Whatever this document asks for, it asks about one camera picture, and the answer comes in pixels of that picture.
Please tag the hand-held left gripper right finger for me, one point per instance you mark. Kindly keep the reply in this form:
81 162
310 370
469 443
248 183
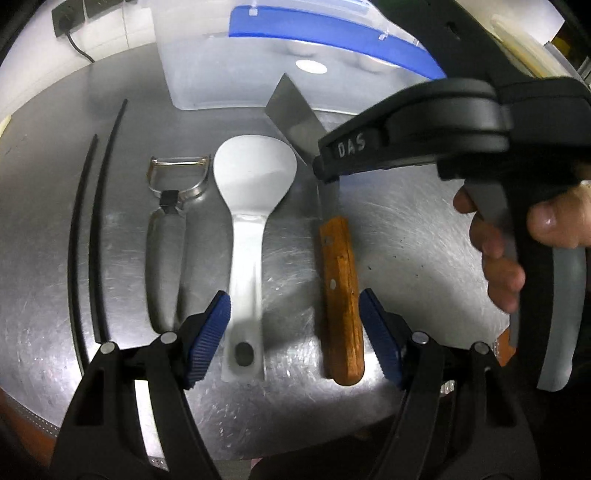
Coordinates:
381 337

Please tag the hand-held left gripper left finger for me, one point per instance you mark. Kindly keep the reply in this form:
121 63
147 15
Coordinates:
210 337

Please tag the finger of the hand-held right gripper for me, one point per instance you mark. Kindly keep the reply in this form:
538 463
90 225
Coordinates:
415 124

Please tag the person's right hand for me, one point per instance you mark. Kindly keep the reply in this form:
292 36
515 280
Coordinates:
501 272

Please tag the metal vegetable peeler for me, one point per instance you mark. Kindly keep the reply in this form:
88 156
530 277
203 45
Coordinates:
161 258

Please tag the blue storage box lid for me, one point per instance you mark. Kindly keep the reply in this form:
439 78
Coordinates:
323 32

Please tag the black chopstick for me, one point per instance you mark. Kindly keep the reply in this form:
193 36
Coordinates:
76 240
99 230

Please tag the white plastic rice spoon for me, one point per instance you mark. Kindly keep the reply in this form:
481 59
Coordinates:
251 184

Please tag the clear plastic storage box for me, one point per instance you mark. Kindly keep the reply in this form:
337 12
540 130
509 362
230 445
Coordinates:
207 69

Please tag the black wall socket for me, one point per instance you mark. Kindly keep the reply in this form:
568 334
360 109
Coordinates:
68 14

